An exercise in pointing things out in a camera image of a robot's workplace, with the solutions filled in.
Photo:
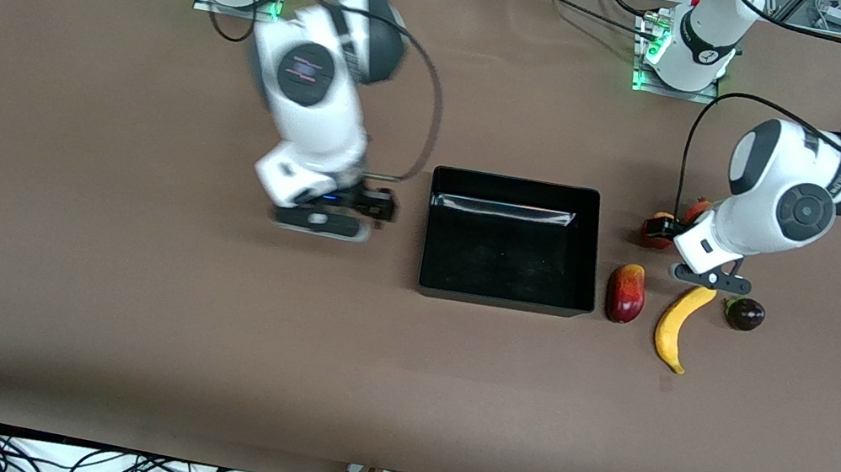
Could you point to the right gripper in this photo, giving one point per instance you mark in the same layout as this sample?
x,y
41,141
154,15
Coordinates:
x,y
373,203

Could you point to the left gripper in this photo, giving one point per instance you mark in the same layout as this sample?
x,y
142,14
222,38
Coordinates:
x,y
668,224

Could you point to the red yellow apple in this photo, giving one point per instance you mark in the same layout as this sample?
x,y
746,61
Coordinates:
x,y
652,239

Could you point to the yellow banana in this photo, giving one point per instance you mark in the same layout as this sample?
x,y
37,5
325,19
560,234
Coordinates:
x,y
675,326

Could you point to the black plastic box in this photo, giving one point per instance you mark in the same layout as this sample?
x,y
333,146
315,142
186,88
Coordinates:
x,y
510,260

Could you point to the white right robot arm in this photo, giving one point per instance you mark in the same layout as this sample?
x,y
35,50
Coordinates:
x,y
322,108

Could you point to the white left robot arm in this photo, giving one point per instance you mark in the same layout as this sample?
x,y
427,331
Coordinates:
x,y
789,178

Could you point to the red pomegranate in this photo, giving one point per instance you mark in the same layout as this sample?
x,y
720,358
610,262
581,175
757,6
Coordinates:
x,y
698,210

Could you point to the red mango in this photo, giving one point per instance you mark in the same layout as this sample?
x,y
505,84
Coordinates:
x,y
626,294

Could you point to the dark purple eggplant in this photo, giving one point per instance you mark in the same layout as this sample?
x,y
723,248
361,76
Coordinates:
x,y
746,314

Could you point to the brown table cover sheet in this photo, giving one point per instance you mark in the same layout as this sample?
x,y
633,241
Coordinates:
x,y
118,305

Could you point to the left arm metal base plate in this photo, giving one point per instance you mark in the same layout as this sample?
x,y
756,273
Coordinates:
x,y
642,85

